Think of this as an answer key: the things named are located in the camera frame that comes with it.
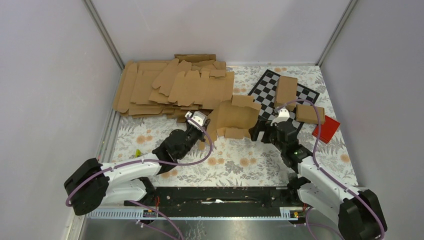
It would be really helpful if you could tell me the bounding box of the brown cardboard box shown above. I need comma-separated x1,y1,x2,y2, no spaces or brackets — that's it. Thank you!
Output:
201,95,261,143

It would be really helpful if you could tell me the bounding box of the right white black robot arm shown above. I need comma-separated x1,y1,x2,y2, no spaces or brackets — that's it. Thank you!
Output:
248,119,388,240

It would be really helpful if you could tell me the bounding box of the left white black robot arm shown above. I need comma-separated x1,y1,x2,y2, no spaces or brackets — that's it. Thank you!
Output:
63,117,212,216

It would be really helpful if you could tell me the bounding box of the folded cardboard box flat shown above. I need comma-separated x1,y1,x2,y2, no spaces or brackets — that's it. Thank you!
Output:
295,104,326,125

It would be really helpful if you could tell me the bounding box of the folded cardboard box upright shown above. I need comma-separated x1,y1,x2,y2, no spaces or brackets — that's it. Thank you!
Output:
273,75,298,108

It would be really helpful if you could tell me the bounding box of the red box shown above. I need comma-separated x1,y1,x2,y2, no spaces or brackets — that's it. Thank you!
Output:
319,115,341,144

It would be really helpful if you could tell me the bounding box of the floral table mat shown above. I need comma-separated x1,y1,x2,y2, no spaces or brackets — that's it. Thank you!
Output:
99,66,359,187

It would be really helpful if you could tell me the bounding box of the black white checkerboard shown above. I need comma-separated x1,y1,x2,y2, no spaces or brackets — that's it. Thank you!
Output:
250,70,320,132

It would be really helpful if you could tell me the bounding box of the stack of flat cardboard blanks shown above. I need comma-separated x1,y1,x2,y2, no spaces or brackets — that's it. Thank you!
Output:
112,54,235,118

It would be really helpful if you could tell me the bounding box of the small yellow green object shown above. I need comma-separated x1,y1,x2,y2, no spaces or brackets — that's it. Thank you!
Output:
134,149,142,158

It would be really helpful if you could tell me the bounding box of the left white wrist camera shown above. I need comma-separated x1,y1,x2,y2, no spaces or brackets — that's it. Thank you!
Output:
184,111,207,129

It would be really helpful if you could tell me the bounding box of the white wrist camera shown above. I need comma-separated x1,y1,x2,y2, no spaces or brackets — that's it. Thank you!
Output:
270,107,290,126
184,111,207,129

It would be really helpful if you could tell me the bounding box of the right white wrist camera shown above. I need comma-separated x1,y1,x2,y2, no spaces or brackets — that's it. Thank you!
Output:
270,107,290,126

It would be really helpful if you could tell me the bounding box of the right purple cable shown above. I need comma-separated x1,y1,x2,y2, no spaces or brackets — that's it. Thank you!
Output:
274,98,387,240

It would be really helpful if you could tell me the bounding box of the purple cable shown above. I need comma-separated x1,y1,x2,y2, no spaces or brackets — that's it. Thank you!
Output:
274,98,387,240
65,115,216,240

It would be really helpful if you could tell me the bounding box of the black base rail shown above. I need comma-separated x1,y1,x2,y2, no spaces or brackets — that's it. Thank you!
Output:
124,186,306,218

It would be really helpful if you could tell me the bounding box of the grey cable duct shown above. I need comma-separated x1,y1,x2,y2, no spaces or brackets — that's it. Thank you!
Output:
86,205,298,221

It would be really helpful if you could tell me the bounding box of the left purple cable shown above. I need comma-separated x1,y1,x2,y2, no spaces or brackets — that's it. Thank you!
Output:
65,115,216,240

